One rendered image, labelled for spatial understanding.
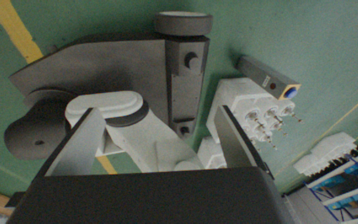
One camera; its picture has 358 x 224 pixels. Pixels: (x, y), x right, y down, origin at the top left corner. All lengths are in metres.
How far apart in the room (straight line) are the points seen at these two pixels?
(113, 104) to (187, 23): 0.31
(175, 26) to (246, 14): 0.42
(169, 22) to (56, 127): 0.43
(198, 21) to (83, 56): 0.36
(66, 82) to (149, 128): 0.33
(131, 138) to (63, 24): 0.49
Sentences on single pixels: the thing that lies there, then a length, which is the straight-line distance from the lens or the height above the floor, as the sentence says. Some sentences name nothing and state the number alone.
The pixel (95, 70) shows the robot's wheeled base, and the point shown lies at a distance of 0.52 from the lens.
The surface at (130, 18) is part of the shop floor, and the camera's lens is 0.63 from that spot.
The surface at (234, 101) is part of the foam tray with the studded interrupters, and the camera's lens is 0.72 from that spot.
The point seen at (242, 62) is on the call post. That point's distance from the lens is 0.81.
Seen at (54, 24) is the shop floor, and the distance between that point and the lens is 0.70.
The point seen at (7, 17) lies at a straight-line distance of 0.76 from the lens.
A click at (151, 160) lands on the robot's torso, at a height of 0.47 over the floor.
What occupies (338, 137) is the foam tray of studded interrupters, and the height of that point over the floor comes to 0.06.
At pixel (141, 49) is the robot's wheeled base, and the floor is 0.17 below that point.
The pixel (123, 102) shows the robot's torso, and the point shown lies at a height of 0.30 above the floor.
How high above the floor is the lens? 0.63
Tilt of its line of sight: 46 degrees down
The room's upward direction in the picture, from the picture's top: 160 degrees clockwise
